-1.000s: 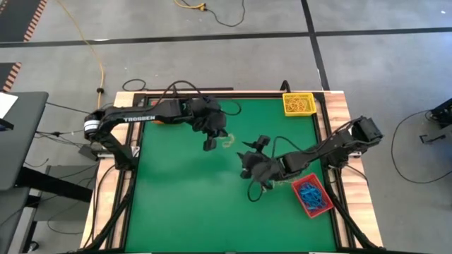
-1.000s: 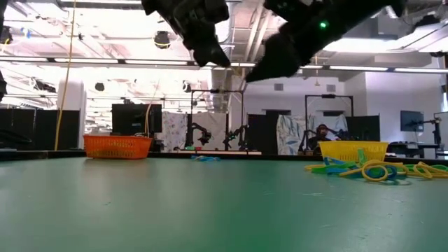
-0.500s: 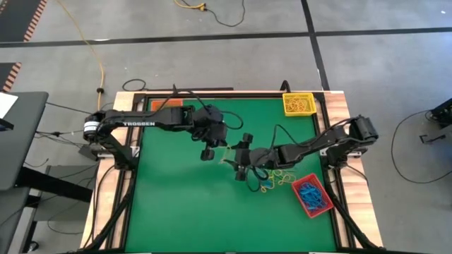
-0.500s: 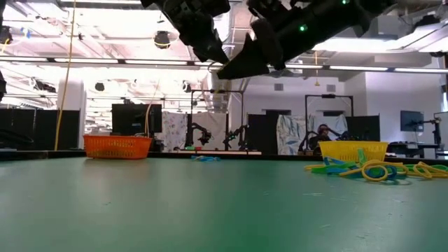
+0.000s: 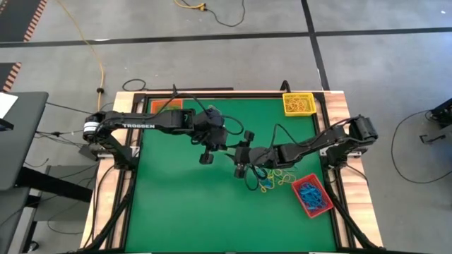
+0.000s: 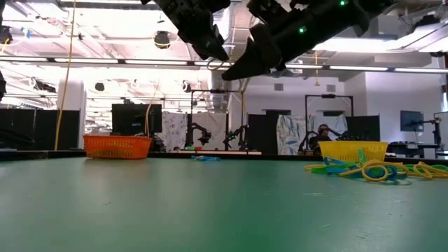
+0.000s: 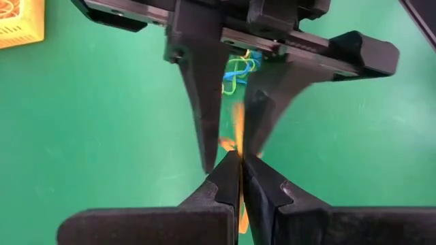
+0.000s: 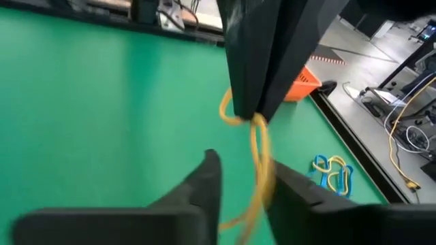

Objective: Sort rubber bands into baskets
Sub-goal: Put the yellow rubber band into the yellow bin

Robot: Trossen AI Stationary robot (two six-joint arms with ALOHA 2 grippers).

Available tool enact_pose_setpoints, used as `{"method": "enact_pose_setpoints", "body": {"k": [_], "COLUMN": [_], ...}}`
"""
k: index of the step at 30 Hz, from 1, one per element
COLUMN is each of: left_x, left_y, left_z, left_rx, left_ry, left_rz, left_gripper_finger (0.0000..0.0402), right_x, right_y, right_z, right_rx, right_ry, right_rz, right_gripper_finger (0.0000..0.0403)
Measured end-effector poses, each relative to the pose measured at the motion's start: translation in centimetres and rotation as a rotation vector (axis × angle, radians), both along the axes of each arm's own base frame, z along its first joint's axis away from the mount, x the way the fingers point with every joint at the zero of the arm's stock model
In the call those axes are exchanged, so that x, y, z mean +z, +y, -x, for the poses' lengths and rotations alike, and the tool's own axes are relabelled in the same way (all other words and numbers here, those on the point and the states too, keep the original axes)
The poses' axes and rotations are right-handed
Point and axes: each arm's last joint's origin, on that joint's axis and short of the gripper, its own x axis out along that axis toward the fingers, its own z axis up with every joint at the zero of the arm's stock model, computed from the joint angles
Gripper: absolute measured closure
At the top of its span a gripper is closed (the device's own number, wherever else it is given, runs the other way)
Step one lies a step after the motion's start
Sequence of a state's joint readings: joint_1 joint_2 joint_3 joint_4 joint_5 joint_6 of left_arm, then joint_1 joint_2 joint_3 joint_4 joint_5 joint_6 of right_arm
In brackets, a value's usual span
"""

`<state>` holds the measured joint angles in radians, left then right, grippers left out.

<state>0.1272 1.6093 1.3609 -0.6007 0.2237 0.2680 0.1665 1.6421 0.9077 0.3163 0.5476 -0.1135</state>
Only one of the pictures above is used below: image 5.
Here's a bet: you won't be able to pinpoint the orange plastic basket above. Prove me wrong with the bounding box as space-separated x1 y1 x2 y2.
150 98 184 115

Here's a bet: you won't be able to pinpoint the black cable loop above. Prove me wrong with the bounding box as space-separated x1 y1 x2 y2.
121 78 148 92

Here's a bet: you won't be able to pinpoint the white paper sheet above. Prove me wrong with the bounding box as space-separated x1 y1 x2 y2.
0 92 19 120

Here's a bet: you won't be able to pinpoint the yellow rubber bands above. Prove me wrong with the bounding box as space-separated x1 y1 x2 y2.
259 168 298 193
285 97 314 114

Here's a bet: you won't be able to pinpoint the black floor cable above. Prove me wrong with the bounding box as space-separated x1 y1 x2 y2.
44 101 116 117
203 0 249 27
391 109 452 185

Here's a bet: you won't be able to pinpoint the green table mat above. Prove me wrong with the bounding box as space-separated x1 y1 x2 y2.
125 97 337 252

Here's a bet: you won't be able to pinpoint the wooden table side panel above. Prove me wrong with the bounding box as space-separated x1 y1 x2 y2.
80 90 142 250
317 90 384 248

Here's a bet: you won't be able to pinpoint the black mat with striped edge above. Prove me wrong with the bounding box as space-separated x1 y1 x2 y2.
0 62 23 93
0 0 49 43

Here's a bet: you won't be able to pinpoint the black flat bar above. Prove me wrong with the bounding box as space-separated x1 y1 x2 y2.
146 87 234 92

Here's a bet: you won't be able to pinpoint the black equipment stand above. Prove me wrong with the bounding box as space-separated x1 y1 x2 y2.
420 97 452 144

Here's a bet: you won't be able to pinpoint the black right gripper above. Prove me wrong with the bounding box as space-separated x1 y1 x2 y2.
225 130 283 180

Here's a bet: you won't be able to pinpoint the red plastic basket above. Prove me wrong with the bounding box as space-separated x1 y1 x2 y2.
291 172 335 219

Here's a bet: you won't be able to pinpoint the tangled yellow rubber bands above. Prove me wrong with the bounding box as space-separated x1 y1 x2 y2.
259 168 298 193

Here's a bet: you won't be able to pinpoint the yellow hanging power cable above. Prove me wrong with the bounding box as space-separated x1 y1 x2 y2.
56 0 106 113

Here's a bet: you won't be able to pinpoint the black desk leg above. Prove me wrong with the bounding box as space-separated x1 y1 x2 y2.
16 166 94 204

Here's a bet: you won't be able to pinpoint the black table frame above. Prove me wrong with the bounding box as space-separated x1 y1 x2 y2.
79 90 386 254

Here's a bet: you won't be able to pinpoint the yellow cable with plug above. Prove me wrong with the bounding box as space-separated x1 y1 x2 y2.
172 0 208 11

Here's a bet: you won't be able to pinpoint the tangled green rubber bands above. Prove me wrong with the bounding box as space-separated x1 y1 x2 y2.
270 167 298 177

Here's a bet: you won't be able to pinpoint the grey desk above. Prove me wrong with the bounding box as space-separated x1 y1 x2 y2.
0 91 49 191

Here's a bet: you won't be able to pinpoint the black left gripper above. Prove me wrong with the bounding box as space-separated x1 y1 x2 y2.
193 107 246 166

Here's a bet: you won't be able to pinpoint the yellow plastic basket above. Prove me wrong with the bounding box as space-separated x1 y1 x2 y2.
282 92 317 117

